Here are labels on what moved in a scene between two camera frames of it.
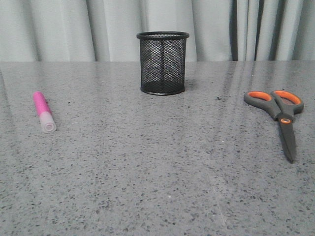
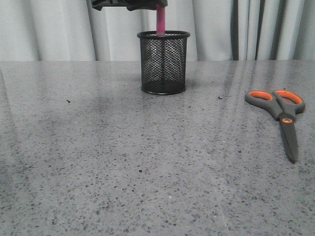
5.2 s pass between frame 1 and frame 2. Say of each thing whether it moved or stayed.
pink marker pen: moved
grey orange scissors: stayed
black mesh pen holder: stayed
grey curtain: stayed
